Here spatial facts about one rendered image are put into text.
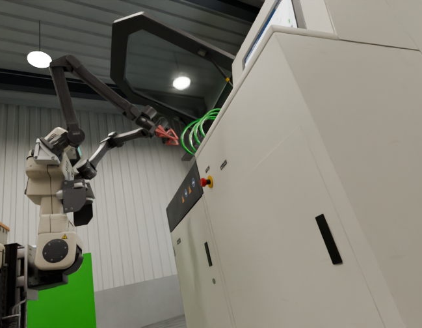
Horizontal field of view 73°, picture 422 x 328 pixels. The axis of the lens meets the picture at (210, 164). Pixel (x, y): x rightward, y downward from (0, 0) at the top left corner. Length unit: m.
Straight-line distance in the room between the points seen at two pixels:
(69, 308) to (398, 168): 4.26
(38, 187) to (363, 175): 1.41
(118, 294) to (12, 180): 3.80
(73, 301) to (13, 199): 4.34
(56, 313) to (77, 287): 0.36
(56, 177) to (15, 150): 7.33
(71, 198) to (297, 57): 1.17
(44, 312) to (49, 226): 3.05
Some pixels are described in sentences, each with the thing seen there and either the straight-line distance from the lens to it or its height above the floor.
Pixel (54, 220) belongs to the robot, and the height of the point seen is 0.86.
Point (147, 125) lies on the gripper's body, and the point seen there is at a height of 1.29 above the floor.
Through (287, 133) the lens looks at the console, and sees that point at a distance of 0.72.
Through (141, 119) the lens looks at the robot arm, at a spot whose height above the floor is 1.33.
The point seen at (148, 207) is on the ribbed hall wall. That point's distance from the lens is 8.63.
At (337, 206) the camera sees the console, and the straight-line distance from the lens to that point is 0.63.
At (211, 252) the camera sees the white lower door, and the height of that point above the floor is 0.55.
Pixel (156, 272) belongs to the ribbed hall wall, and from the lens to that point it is 8.27.
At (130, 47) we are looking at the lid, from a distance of 2.02.
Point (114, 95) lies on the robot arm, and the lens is 1.65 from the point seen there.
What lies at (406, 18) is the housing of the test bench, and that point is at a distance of 1.34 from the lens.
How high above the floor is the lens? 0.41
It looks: 23 degrees up
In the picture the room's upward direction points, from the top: 15 degrees counter-clockwise
